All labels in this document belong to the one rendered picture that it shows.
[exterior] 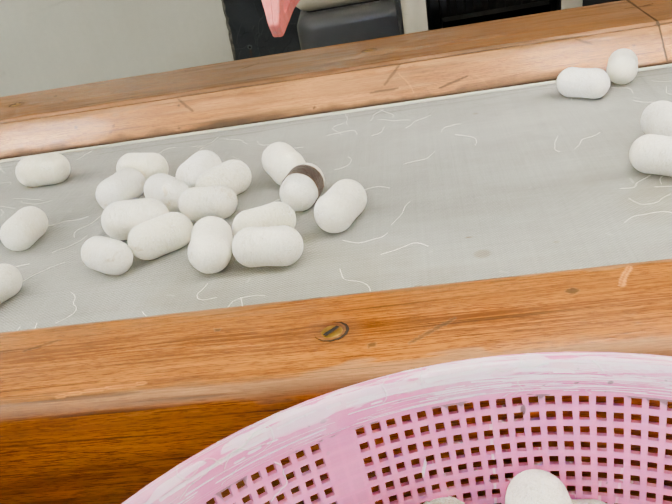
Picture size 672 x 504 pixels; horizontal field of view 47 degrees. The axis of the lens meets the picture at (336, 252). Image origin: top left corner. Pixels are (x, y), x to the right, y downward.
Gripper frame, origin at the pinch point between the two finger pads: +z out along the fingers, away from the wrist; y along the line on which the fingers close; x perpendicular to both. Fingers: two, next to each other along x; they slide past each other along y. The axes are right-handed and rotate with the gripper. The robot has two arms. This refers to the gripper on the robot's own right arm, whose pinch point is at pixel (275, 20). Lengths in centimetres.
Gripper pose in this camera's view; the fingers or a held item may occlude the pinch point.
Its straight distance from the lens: 53.7
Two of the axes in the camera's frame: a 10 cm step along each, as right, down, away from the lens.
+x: 1.7, 3.6, 9.2
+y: 9.8, -1.1, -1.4
